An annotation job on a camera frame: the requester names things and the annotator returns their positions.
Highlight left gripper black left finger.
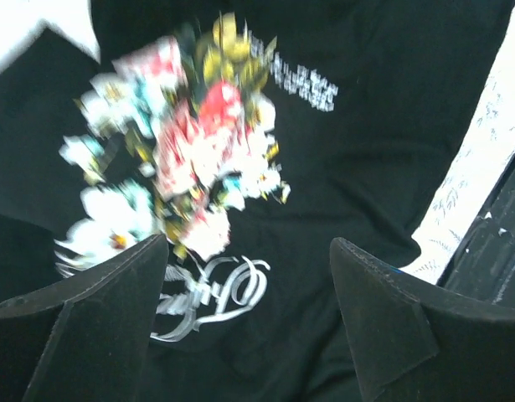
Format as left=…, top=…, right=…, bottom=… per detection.
left=0, top=235, right=168, bottom=402

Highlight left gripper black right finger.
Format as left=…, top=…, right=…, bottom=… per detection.
left=330, top=238, right=515, bottom=402

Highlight black floral print t-shirt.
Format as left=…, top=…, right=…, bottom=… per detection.
left=0, top=1, right=515, bottom=401

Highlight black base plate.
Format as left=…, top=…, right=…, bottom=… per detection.
left=438, top=155, right=515, bottom=308

